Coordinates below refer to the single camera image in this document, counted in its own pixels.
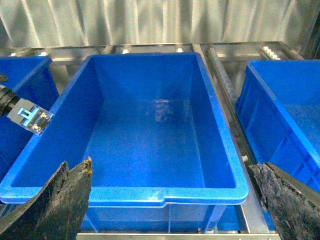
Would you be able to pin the blue plastic bin left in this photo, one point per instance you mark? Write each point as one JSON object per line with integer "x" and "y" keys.
{"x": 13, "y": 138}

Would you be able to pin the blue plastic bin right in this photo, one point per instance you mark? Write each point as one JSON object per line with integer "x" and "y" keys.
{"x": 279, "y": 112}

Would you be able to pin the push button switch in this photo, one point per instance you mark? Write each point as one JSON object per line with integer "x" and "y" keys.
{"x": 29, "y": 107}

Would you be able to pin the metal roller rack frame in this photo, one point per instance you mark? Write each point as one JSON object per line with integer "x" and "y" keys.
{"x": 226, "y": 65}

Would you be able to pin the blue plastic bin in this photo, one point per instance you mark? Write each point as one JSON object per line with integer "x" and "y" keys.
{"x": 163, "y": 157}
{"x": 279, "y": 112}
{"x": 13, "y": 138}

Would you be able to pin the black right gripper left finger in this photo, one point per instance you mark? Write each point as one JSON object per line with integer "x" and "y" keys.
{"x": 57, "y": 211}

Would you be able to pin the blue plastic bin centre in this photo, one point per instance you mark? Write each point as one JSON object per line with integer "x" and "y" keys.
{"x": 163, "y": 157}

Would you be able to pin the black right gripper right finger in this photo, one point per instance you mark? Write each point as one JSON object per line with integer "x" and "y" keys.
{"x": 293, "y": 206}

